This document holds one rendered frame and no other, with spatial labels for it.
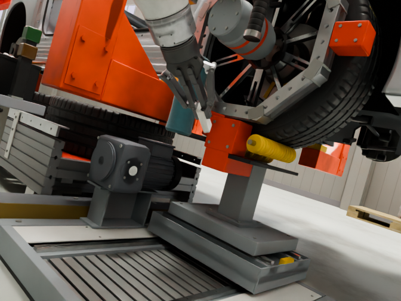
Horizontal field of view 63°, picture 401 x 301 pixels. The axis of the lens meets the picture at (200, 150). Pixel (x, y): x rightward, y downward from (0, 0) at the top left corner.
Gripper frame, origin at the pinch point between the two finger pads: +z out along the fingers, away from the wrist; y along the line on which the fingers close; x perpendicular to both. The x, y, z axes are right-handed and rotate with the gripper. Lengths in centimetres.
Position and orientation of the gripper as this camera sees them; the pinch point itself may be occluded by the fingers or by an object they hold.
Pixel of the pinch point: (204, 117)
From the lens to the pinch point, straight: 79.1
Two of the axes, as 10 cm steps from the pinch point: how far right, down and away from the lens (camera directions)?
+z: 2.8, 7.2, 6.3
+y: 9.3, -0.5, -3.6
